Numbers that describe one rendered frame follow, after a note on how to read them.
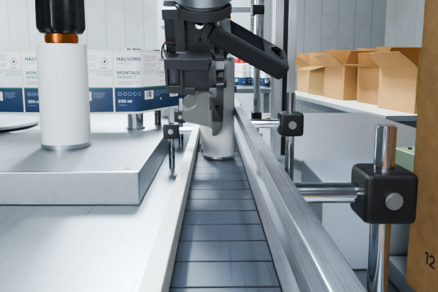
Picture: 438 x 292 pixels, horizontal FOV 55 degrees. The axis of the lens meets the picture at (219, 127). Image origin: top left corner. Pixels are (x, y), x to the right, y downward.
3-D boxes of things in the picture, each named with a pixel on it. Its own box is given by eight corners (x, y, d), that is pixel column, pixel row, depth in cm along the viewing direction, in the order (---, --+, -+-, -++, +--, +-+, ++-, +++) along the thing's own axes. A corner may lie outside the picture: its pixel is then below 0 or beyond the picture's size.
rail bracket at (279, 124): (243, 212, 58) (244, 91, 55) (296, 212, 58) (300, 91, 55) (245, 221, 54) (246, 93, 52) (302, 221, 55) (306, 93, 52)
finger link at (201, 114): (184, 133, 66) (180, 83, 60) (221, 133, 66) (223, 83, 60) (182, 147, 63) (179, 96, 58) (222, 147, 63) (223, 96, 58)
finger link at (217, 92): (210, 107, 63) (210, 56, 58) (222, 107, 63) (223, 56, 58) (210, 128, 59) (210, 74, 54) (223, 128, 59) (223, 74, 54)
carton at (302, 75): (285, 90, 427) (287, 53, 422) (328, 90, 434) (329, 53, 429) (299, 93, 389) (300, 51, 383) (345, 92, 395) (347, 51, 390)
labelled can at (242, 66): (239, 87, 310) (240, 58, 307) (246, 87, 309) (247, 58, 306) (238, 87, 305) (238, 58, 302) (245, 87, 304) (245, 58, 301)
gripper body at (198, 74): (171, 70, 63) (165, -11, 55) (229, 70, 63) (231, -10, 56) (166, 99, 57) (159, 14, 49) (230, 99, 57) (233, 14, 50)
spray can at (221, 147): (204, 153, 72) (204, 30, 69) (235, 154, 72) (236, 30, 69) (201, 160, 67) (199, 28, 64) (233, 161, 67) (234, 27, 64)
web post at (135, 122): (128, 127, 103) (125, 49, 101) (146, 127, 104) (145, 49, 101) (124, 130, 99) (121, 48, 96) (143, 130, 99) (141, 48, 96)
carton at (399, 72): (356, 107, 257) (359, 44, 252) (429, 105, 268) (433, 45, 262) (399, 115, 217) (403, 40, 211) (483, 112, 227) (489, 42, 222)
